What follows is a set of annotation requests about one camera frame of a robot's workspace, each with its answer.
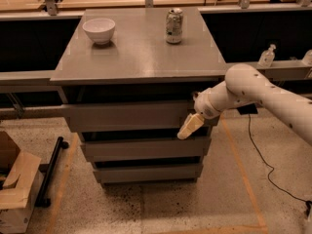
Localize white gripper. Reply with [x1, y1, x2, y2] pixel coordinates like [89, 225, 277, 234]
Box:
[177, 88, 223, 139]

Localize grey top drawer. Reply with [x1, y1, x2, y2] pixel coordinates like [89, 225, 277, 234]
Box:
[61, 100, 193, 132]

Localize grey drawer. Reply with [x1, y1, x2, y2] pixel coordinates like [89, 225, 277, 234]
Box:
[94, 164, 203, 183]
[81, 136, 211, 162]
[61, 100, 193, 132]

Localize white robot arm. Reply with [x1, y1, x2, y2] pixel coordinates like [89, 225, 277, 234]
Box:
[177, 63, 312, 144]

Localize grey middle drawer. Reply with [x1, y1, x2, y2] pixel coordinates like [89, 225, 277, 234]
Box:
[81, 136, 211, 162]

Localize grey bottom drawer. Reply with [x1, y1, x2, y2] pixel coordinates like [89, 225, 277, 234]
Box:
[94, 164, 203, 183]

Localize grey drawer cabinet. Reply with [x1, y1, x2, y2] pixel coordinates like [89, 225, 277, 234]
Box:
[49, 7, 232, 188]

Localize open cardboard box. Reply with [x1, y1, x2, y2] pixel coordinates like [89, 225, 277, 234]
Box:
[0, 131, 43, 234]

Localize clear sanitizer bottle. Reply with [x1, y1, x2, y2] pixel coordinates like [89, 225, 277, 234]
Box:
[258, 44, 276, 67]

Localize crumpled drink can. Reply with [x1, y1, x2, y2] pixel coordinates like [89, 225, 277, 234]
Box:
[166, 8, 183, 44]

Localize white ceramic bowl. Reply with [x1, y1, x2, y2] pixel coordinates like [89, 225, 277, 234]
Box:
[83, 18, 116, 45]

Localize black metal tube stand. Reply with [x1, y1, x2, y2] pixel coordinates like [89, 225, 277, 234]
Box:
[35, 136, 69, 208]

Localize black bracket under rail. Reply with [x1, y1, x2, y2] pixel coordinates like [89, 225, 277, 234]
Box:
[237, 103, 257, 115]

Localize grey metal rail frame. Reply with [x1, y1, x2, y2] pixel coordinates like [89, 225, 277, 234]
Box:
[0, 0, 312, 120]

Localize black floor cable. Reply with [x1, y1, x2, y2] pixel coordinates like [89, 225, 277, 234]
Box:
[247, 113, 312, 217]

